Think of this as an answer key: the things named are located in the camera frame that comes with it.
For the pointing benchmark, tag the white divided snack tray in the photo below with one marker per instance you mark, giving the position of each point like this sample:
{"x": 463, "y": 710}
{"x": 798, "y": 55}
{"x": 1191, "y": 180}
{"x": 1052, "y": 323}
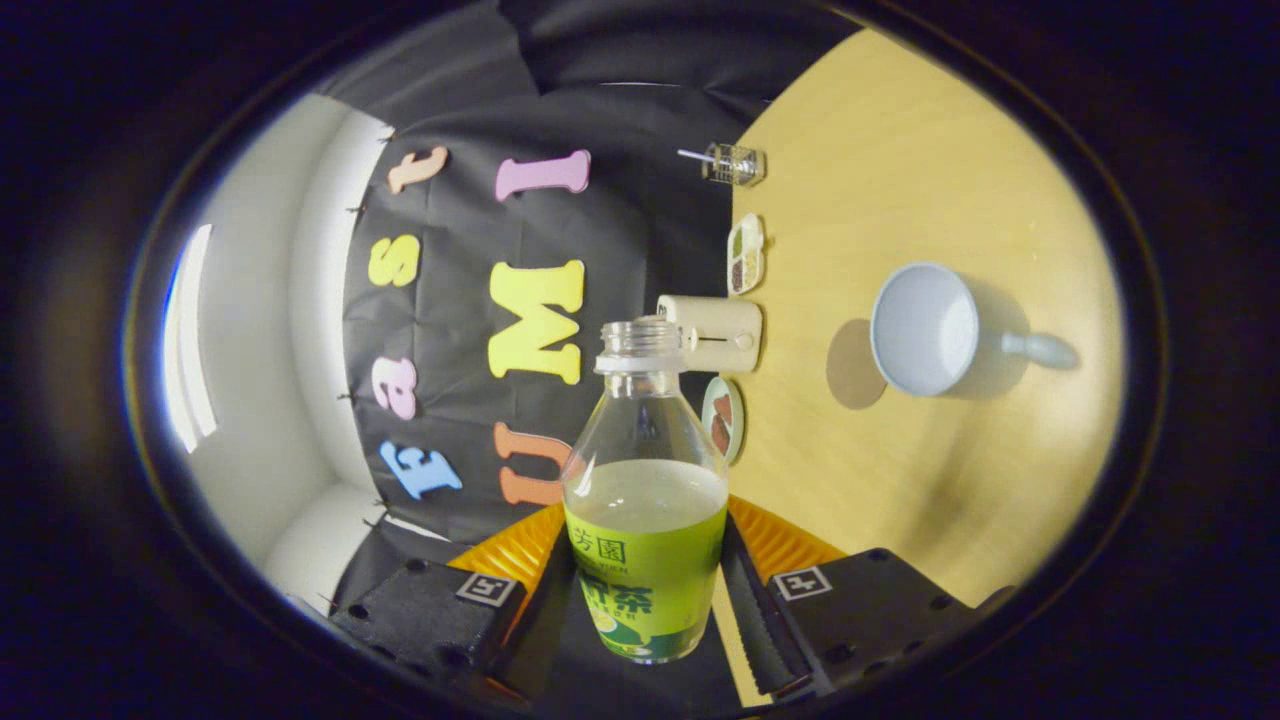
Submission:
{"x": 746, "y": 255}

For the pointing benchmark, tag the round brown coaster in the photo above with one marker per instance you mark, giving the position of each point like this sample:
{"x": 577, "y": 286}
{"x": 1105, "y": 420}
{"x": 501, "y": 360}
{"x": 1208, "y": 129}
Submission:
{"x": 850, "y": 370}

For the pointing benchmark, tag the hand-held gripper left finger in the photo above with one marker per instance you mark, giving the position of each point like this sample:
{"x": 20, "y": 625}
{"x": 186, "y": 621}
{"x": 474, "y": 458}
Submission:
{"x": 430, "y": 615}

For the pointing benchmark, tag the pale green plate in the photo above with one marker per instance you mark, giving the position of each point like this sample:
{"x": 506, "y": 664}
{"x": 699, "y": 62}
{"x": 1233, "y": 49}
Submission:
{"x": 738, "y": 415}

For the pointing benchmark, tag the brown food piece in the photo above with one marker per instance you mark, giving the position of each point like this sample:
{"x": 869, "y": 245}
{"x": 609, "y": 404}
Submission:
{"x": 722, "y": 408}
{"x": 719, "y": 437}

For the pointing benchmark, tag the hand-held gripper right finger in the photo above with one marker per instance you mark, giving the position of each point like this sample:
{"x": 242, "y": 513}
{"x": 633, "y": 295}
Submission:
{"x": 760, "y": 630}

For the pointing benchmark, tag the black backdrop cloth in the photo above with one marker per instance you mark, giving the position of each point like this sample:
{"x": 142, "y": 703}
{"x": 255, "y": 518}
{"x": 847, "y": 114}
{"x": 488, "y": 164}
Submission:
{"x": 460, "y": 225}

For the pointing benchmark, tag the wooden table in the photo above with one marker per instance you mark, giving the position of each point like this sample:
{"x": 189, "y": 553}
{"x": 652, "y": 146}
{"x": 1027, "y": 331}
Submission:
{"x": 900, "y": 150}

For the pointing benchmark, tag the green label juice bottle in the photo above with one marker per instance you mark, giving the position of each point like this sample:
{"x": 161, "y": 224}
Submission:
{"x": 645, "y": 570}

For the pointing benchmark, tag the pale grey cup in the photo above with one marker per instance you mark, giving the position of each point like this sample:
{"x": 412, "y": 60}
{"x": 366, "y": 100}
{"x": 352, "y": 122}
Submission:
{"x": 920, "y": 330}

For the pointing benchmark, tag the white toaster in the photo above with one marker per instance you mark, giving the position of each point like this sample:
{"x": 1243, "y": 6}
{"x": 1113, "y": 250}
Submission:
{"x": 725, "y": 335}

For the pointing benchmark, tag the white spoon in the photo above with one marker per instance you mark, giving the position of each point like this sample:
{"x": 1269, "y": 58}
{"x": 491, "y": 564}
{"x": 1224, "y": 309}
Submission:
{"x": 692, "y": 155}

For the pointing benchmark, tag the large ceiling light panel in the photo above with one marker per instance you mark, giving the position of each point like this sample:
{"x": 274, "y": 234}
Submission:
{"x": 192, "y": 340}

